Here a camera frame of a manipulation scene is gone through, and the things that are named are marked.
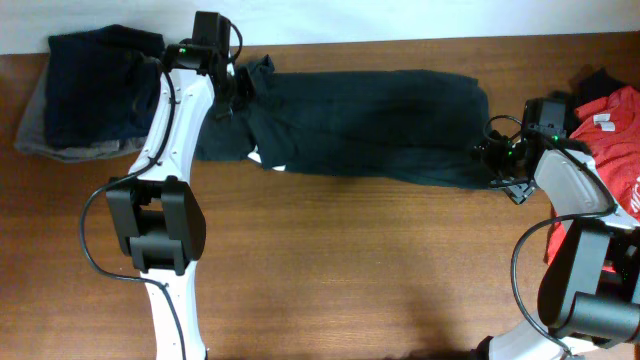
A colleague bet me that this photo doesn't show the folded navy blue garment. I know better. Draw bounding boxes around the folded navy blue garment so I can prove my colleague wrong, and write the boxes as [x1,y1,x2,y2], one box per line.
[44,24,165,148]

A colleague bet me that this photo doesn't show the folded grey garment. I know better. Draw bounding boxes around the folded grey garment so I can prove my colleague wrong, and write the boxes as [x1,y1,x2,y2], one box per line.
[14,63,146,163]

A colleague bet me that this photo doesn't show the dark green t-shirt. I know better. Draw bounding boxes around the dark green t-shirt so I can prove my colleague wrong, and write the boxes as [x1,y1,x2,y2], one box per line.
[195,56,492,189]

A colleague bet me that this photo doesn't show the red t-shirt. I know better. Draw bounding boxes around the red t-shirt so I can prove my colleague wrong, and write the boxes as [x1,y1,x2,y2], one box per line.
[544,85,640,274]

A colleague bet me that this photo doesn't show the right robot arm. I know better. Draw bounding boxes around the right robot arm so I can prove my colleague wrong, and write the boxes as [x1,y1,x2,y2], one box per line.
[470,98,639,360]

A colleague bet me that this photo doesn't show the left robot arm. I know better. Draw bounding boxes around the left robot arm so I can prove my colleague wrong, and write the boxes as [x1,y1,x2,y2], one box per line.
[105,44,245,359]

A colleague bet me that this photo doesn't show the black garment under pile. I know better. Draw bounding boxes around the black garment under pile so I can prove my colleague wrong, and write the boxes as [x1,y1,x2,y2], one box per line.
[549,66,627,135]

